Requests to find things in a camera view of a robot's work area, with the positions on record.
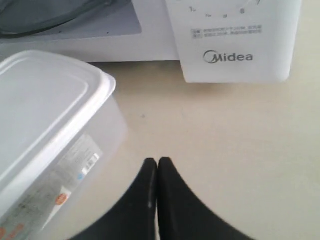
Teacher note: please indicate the white lower timer knob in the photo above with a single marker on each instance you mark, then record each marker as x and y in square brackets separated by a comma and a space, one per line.
[216, 5]

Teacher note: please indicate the white plastic lidded container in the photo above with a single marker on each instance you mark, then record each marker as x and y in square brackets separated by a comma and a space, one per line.
[59, 122]

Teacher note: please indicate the glass microwave turntable plate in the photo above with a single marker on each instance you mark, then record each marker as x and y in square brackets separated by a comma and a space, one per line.
[19, 18]

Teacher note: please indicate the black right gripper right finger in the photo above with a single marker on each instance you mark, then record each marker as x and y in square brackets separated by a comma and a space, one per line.
[182, 215]

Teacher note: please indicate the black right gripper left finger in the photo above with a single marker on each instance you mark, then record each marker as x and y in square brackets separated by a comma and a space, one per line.
[133, 216]

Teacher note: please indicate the white Midea microwave oven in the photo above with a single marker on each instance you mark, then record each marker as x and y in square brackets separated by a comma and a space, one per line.
[249, 44]

